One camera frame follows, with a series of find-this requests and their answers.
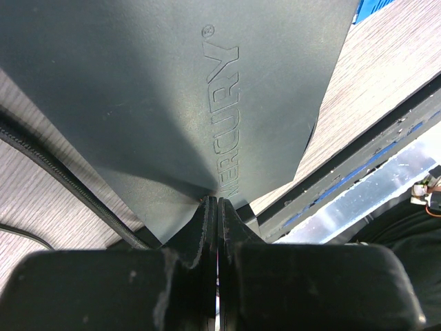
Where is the black braided cable teal boot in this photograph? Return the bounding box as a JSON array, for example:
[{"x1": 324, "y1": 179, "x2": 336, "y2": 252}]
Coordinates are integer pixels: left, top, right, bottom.
[{"x1": 1, "y1": 112, "x2": 161, "y2": 249}]

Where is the black power adapter brick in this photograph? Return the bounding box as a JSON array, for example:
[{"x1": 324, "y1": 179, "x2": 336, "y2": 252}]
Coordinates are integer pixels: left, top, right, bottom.
[{"x1": 236, "y1": 204, "x2": 260, "y2": 237}]

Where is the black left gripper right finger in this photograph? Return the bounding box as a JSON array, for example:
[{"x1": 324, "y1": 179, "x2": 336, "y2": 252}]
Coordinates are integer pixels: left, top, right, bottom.
[{"x1": 218, "y1": 199, "x2": 426, "y2": 330}]

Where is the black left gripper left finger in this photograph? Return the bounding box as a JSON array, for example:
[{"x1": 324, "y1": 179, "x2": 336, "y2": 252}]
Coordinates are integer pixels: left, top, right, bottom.
[{"x1": 1, "y1": 197, "x2": 217, "y2": 330}]

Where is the aluminium rail frame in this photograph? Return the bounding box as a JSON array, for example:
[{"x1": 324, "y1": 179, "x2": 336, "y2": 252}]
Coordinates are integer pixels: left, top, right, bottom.
[{"x1": 276, "y1": 138, "x2": 440, "y2": 244}]

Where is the black network switch box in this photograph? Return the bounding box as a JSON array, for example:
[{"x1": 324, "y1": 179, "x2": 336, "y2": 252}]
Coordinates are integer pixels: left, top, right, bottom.
[{"x1": 1, "y1": 1, "x2": 358, "y2": 241}]

